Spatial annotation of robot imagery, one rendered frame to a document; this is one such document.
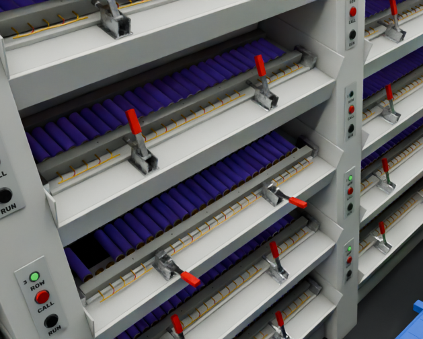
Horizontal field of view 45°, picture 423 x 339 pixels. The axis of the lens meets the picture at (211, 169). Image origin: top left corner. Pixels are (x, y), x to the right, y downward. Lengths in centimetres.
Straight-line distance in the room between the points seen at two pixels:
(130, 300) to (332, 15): 61
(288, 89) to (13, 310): 59
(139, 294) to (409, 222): 100
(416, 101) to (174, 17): 84
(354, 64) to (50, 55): 63
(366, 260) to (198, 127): 78
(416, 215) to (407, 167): 21
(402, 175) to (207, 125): 76
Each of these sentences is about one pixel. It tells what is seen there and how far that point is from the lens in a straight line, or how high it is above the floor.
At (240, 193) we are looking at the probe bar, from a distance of 95.
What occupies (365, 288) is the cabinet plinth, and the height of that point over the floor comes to 3.
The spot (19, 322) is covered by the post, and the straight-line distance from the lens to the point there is 71.
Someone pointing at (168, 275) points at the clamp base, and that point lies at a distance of 84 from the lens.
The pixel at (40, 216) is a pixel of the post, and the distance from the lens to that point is 66.
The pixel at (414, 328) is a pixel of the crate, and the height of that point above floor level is 20.
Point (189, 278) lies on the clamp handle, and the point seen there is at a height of 56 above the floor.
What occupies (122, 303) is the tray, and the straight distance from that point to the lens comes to 82.
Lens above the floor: 108
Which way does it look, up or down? 29 degrees down
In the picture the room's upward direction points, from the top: 8 degrees counter-clockwise
